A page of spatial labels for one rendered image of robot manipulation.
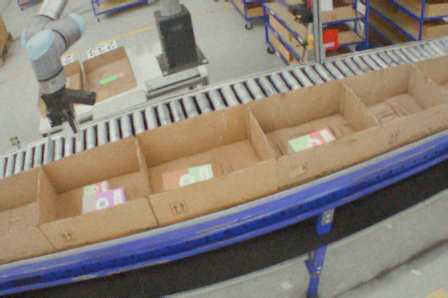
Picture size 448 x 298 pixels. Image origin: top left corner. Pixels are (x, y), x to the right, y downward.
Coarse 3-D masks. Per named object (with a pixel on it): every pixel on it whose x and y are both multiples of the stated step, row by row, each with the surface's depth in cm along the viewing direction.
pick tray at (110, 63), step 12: (120, 48) 232; (84, 60) 227; (96, 60) 231; (108, 60) 234; (120, 60) 237; (84, 72) 217; (96, 72) 231; (108, 72) 228; (120, 72) 226; (132, 72) 207; (108, 84) 203; (120, 84) 207; (132, 84) 210; (96, 96) 205; (108, 96) 208
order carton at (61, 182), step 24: (120, 144) 137; (48, 168) 134; (72, 168) 137; (96, 168) 141; (120, 168) 144; (48, 192) 132; (72, 192) 143; (144, 192) 139; (48, 216) 124; (72, 216) 113; (96, 216) 115; (120, 216) 118; (144, 216) 121; (72, 240) 120; (96, 240) 123
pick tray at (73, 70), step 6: (78, 60) 229; (66, 66) 230; (72, 66) 231; (78, 66) 233; (66, 72) 232; (72, 72) 234; (78, 72) 236; (72, 78) 232; (78, 78) 230; (72, 84) 226; (78, 84) 224; (42, 102) 213; (42, 108) 201; (42, 114) 203
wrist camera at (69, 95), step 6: (66, 90) 107; (72, 90) 108; (78, 90) 109; (66, 96) 105; (72, 96) 106; (78, 96) 107; (84, 96) 108; (90, 96) 109; (66, 102) 106; (72, 102) 107; (78, 102) 107; (84, 102) 108; (90, 102) 109
